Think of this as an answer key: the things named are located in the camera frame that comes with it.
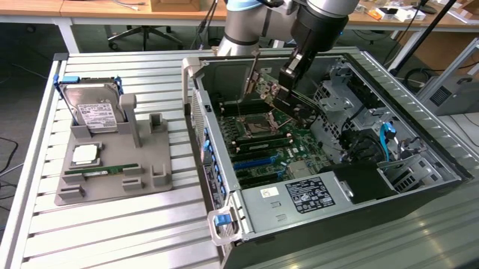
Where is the grey parts rack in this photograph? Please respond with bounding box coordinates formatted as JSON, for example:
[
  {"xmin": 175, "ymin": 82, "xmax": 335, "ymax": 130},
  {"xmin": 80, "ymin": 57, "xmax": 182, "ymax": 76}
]
[{"xmin": 54, "ymin": 94, "xmax": 174, "ymax": 207}]

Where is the open black PC case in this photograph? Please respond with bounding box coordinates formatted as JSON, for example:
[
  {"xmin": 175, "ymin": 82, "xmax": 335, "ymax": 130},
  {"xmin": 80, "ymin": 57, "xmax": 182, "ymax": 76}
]
[{"xmin": 182, "ymin": 50, "xmax": 474, "ymax": 269}]

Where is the black round stand base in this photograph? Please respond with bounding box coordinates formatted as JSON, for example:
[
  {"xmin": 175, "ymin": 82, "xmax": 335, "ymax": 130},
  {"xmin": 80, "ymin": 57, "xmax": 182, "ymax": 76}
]
[{"xmin": 410, "ymin": 1, "xmax": 438, "ymax": 15}]

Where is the graphics card with metal bracket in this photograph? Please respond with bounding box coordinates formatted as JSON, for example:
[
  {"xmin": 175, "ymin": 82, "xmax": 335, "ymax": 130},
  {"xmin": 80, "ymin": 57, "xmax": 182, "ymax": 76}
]
[{"xmin": 243, "ymin": 50, "xmax": 323, "ymax": 130}]

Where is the metal disk bay cage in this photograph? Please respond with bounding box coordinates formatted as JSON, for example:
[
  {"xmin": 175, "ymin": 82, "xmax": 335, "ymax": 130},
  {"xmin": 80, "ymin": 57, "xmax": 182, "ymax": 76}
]
[{"xmin": 310, "ymin": 60, "xmax": 394, "ymax": 136}]

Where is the black plastic air shroud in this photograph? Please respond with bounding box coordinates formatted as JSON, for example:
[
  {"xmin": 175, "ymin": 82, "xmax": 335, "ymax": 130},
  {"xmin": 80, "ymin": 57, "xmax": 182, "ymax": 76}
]
[{"xmin": 321, "ymin": 161, "xmax": 398, "ymax": 205}]

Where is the green motherboard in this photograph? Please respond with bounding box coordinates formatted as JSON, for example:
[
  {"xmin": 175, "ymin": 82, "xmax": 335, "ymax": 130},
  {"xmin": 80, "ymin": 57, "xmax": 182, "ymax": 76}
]
[{"xmin": 215, "ymin": 98, "xmax": 338, "ymax": 189}]

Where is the small white box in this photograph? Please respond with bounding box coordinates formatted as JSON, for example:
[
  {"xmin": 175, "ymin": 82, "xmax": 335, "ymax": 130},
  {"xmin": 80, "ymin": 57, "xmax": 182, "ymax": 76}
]
[{"xmin": 397, "ymin": 10, "xmax": 427, "ymax": 22}]

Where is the black installed RAM stick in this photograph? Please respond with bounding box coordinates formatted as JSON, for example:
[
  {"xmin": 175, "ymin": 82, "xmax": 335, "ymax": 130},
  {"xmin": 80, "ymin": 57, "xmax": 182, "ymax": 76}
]
[{"xmin": 235, "ymin": 138, "xmax": 291, "ymax": 154}]

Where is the silver CPU chip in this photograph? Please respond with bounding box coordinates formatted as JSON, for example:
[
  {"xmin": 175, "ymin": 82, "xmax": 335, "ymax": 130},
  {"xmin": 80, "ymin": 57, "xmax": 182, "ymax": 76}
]
[{"xmin": 72, "ymin": 145, "xmax": 102, "ymax": 165}]

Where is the office chair star base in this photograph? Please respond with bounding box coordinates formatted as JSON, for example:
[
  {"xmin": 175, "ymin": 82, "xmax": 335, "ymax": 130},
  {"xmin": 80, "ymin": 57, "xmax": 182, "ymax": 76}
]
[{"xmin": 107, "ymin": 25, "xmax": 184, "ymax": 52}]

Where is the white device with black top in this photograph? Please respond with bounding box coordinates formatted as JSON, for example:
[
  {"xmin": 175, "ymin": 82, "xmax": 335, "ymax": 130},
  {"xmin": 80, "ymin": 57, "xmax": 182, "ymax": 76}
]
[{"xmin": 375, "ymin": 7, "xmax": 402, "ymax": 21}]

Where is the hard disk in blue caddy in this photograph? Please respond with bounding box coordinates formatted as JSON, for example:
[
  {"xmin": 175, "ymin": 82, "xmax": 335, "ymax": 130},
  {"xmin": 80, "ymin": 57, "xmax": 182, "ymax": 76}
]
[{"xmin": 54, "ymin": 75, "xmax": 126, "ymax": 135}]

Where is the grey power supply unit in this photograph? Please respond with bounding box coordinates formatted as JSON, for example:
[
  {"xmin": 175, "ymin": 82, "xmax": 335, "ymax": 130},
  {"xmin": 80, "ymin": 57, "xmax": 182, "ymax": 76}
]
[{"xmin": 239, "ymin": 170, "xmax": 355, "ymax": 235}]

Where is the grey computer tower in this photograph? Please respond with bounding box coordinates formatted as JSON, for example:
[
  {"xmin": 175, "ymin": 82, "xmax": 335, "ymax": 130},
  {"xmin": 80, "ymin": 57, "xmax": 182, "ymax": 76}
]
[{"xmin": 426, "ymin": 75, "xmax": 479, "ymax": 117}]

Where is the black tripod pole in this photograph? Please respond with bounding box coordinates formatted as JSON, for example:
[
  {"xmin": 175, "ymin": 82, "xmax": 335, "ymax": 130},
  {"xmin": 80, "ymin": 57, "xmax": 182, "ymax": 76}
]
[{"xmin": 389, "ymin": 0, "xmax": 459, "ymax": 73}]

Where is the open metal socket cover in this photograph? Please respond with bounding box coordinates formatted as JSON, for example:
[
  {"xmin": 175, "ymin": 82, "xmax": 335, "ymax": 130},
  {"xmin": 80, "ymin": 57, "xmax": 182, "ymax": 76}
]
[{"xmin": 267, "ymin": 108, "xmax": 298, "ymax": 129}]

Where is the blue disk wire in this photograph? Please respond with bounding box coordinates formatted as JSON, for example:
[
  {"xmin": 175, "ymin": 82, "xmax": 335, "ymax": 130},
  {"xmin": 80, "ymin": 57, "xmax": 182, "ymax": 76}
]
[{"xmin": 378, "ymin": 122, "xmax": 397, "ymax": 163}]

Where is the silver chipset heatsink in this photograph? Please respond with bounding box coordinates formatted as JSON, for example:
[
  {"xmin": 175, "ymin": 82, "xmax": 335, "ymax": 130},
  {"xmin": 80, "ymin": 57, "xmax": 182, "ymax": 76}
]
[{"xmin": 287, "ymin": 161, "xmax": 321, "ymax": 177}]

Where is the brown cardboard box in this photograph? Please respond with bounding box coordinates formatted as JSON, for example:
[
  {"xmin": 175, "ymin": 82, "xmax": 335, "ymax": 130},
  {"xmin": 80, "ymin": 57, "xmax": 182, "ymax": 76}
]
[{"xmin": 151, "ymin": 0, "xmax": 204, "ymax": 12}]

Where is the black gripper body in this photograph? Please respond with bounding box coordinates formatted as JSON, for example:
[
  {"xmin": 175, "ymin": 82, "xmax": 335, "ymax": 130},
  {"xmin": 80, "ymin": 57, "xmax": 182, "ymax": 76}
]
[{"xmin": 290, "ymin": 6, "xmax": 351, "ymax": 54}]

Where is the CPU socket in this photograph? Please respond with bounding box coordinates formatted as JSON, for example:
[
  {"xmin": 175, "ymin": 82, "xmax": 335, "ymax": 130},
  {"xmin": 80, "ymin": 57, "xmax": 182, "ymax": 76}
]
[{"xmin": 239, "ymin": 113, "xmax": 279, "ymax": 138}]

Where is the perforated metal disk bay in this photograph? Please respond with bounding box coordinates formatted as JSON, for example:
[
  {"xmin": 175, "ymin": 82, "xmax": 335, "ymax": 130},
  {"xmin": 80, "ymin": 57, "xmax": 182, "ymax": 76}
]
[{"xmin": 377, "ymin": 153, "xmax": 445, "ymax": 194}]

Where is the wooden desk white frame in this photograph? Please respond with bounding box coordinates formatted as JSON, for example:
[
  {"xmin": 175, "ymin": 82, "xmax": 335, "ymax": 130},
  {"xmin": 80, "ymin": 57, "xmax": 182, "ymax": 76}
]
[
  {"xmin": 314, "ymin": 0, "xmax": 479, "ymax": 71},
  {"xmin": 0, "ymin": 0, "xmax": 230, "ymax": 54}
]

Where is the green RAM stick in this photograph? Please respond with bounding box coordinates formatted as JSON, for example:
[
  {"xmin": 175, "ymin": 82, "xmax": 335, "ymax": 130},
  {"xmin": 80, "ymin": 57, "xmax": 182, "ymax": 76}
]
[{"xmin": 68, "ymin": 165, "xmax": 138, "ymax": 177}]

